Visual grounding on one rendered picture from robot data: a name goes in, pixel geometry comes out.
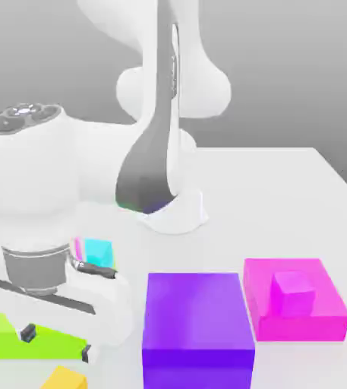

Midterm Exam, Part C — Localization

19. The large magenta box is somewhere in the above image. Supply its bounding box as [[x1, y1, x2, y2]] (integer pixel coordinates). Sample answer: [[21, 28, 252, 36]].
[[241, 258, 347, 343]]

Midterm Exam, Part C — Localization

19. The large purple box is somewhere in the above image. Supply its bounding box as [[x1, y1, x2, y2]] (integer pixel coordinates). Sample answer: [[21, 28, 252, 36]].
[[141, 272, 257, 389]]

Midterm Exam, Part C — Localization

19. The small yellow cube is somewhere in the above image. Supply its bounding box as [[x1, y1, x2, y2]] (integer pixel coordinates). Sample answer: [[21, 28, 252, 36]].
[[39, 365, 88, 389]]

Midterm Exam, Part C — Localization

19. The small cyan cube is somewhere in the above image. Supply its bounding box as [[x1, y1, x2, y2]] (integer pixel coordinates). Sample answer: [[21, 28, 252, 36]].
[[84, 238, 115, 270]]

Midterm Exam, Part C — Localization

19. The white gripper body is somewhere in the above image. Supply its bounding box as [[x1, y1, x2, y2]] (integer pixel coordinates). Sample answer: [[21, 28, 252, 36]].
[[0, 268, 135, 347]]

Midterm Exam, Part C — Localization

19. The small magenta cube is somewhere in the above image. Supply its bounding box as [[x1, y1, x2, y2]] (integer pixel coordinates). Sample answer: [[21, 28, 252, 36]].
[[74, 236, 85, 263], [270, 270, 317, 318]]

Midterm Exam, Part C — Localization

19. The large lime green box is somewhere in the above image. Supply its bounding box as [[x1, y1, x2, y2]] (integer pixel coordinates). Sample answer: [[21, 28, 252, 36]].
[[0, 302, 90, 360]]

